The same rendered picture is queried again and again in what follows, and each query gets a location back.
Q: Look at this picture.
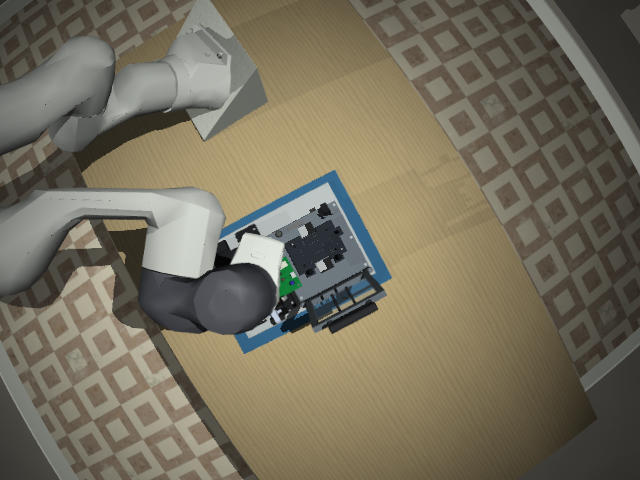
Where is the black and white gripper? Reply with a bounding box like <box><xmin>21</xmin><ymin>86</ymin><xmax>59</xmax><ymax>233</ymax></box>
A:
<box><xmin>269</xmin><ymin>295</ymin><xmax>289</xmax><ymax>326</ymax></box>

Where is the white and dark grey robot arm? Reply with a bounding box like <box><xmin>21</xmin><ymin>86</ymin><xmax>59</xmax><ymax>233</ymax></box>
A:
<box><xmin>0</xmin><ymin>24</ymin><xmax>285</xmax><ymax>335</ymax></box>

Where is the green circuit board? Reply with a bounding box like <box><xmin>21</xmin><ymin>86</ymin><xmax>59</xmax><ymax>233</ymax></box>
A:
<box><xmin>279</xmin><ymin>256</ymin><xmax>302</xmax><ymax>298</ymax></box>

